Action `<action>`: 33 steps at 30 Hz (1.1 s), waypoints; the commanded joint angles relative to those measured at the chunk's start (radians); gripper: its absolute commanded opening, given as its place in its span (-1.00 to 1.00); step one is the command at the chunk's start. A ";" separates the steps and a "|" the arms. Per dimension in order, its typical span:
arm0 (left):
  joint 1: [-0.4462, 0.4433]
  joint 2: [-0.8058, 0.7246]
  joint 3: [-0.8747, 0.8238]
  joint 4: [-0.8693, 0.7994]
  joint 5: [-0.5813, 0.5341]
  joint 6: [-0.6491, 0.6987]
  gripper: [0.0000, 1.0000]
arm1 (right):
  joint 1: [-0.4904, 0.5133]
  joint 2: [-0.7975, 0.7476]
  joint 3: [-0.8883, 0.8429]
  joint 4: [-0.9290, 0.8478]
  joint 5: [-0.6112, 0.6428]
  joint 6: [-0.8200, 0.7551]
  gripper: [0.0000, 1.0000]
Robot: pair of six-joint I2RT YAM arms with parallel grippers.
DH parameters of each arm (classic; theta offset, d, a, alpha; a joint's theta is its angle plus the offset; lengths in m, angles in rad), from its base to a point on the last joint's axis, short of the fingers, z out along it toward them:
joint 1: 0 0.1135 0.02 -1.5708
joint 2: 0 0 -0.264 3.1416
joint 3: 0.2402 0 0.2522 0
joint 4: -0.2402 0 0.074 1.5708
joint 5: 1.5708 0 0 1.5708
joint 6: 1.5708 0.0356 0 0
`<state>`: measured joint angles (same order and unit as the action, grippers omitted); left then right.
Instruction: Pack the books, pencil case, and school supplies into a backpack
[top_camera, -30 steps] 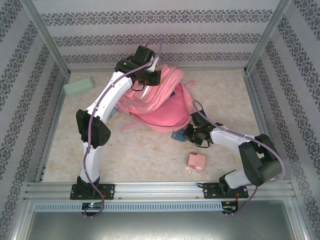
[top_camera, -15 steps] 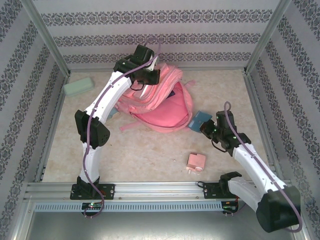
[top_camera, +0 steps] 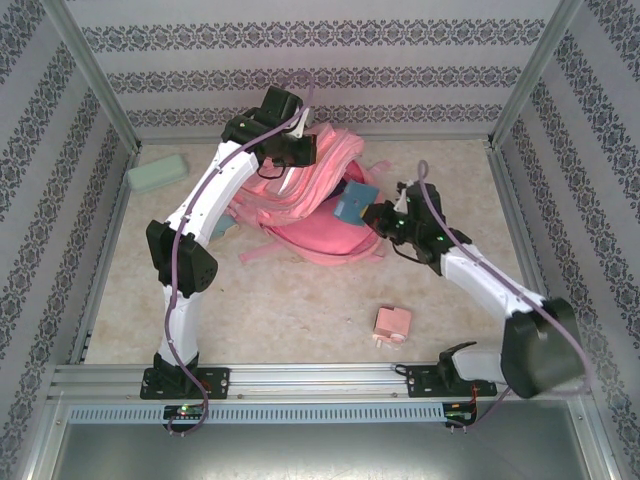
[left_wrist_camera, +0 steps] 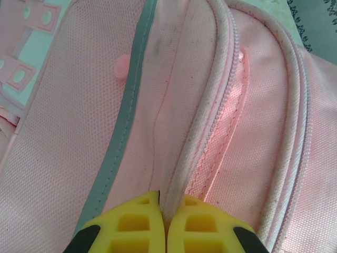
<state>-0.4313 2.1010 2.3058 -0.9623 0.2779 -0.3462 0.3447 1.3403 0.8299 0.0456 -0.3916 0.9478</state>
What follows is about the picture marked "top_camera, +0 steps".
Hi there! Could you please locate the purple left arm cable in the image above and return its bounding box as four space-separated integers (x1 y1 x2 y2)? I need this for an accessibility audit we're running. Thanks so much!
162 71 316 437

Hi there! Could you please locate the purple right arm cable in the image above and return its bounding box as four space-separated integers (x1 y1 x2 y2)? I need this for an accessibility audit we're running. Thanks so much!
417 159 594 434

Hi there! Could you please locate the pink school backpack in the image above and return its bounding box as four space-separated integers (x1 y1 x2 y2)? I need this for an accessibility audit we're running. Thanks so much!
230 124 394 267

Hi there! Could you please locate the pink pencil sharpener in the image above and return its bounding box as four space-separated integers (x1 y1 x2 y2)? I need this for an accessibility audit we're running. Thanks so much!
372 305 414 350

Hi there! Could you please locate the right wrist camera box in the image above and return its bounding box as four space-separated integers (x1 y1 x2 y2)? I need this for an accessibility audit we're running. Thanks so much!
394 179 414 214

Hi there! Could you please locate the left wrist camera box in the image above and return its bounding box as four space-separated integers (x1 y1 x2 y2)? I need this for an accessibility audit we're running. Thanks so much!
288 108 315 140

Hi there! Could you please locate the aluminium mounting rail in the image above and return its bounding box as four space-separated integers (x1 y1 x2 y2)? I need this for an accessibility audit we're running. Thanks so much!
47 363 586 401

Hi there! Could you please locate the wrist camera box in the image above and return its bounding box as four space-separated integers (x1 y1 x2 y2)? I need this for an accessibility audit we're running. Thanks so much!
394 179 414 214
288 108 315 140

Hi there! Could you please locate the mint green pencil case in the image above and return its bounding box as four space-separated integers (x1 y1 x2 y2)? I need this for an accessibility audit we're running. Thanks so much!
124 153 190 195

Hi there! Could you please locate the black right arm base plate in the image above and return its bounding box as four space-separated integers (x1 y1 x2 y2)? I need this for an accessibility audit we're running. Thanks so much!
405 364 499 399

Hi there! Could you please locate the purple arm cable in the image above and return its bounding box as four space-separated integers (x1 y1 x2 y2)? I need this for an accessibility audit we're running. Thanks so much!
417 159 594 434
162 71 316 437

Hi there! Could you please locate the aluminium frame post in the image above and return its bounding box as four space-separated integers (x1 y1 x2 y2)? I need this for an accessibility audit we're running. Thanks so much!
42 0 142 153
485 0 585 149

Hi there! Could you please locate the grey metal shelf plate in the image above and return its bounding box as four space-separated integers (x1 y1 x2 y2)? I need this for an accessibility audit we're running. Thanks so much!
29 422 614 480

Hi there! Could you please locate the slotted grey cable duct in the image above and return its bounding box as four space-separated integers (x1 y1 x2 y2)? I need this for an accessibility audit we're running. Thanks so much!
67 403 446 424

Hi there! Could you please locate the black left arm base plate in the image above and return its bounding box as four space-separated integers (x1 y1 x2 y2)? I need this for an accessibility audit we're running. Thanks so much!
139 367 231 401

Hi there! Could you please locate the aluminium table side rail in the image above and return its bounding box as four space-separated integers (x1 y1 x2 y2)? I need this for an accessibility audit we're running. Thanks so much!
487 144 569 361
68 149 142 365

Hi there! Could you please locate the small teal notebook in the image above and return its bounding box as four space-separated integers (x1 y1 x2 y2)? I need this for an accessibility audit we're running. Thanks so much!
332 180 379 226

